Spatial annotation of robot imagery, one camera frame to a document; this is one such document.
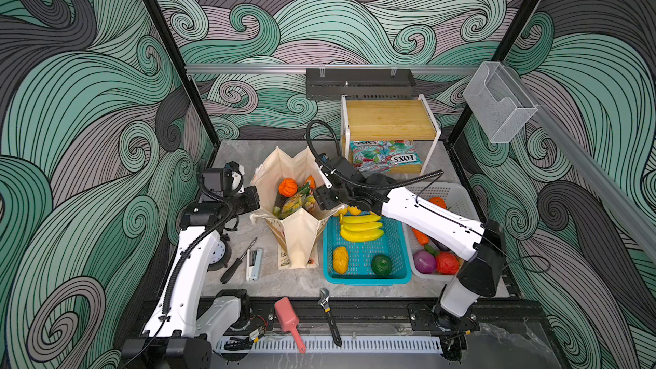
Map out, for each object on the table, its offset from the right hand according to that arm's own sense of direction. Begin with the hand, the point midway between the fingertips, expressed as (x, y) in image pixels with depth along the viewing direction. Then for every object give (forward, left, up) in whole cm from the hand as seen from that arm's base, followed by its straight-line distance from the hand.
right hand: (322, 190), depth 77 cm
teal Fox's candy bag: (+19, -28, -4) cm, 34 cm away
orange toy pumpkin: (+8, +13, -10) cm, 18 cm away
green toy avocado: (-17, -19, -16) cm, 30 cm away
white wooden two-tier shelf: (+21, -22, +10) cm, 32 cm away
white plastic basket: (+6, -49, -14) cm, 52 cm away
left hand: (-2, +19, 0) cm, 20 cm away
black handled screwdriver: (-18, +30, -20) cm, 40 cm away
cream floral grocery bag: (-11, +8, -9) cm, 16 cm away
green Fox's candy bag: (+3, +7, -11) cm, 13 cm away
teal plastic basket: (-10, -24, -17) cm, 31 cm away
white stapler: (-16, +22, -19) cm, 34 cm away
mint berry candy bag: (+17, -19, -4) cm, 26 cm away
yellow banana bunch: (-4, -13, -18) cm, 23 cm away
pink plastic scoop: (-32, +9, -19) cm, 38 cm away
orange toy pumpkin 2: (+5, -42, -15) cm, 45 cm away
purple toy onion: (-16, -32, -16) cm, 39 cm away
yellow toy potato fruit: (-15, -6, -17) cm, 24 cm away
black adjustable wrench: (-26, -1, -21) cm, 34 cm away
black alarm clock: (-13, +34, -19) cm, 41 cm away
